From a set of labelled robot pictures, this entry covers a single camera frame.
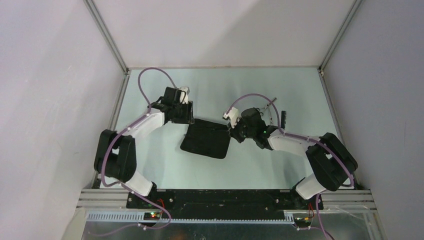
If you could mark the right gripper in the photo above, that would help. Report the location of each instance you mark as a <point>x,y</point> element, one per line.
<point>233,132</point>

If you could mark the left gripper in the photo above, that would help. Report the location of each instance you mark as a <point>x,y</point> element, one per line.
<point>188,118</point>

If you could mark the black zip tool case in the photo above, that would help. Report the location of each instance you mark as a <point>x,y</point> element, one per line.
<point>206,138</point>

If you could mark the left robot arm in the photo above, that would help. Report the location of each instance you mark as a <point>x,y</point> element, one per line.
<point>116,155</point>

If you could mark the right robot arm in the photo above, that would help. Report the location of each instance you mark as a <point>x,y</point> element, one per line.
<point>330,161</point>

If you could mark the silver thinning scissors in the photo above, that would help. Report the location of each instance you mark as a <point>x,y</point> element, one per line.
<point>265,109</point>

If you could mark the black comb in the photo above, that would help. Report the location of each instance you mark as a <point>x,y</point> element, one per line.
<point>283,119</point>

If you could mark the left controller board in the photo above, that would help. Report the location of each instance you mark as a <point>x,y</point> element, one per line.
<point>152,216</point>

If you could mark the controller board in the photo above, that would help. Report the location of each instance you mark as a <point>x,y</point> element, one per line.
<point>152,216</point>
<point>303,220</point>

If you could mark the right controller board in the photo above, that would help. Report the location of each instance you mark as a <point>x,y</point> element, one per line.
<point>303,220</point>

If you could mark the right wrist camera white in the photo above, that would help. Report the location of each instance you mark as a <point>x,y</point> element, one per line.
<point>232,116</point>

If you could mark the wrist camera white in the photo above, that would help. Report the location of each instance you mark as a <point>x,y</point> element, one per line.
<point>232,116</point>
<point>184,92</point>

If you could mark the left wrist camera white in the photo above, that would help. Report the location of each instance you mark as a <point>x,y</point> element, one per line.
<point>184,92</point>

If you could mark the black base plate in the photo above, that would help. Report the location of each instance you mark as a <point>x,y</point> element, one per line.
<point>232,204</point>

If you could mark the aluminium front rail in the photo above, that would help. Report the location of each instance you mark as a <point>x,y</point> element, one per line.
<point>118,205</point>

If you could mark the aluminium corner frame post left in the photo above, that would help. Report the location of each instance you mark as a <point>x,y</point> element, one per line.
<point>106,34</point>

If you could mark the aluminium corner frame post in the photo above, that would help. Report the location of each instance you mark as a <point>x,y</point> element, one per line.
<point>339,35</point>
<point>106,34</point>

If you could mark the aluminium corner frame post right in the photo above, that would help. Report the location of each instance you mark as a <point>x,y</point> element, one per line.
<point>339,35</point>

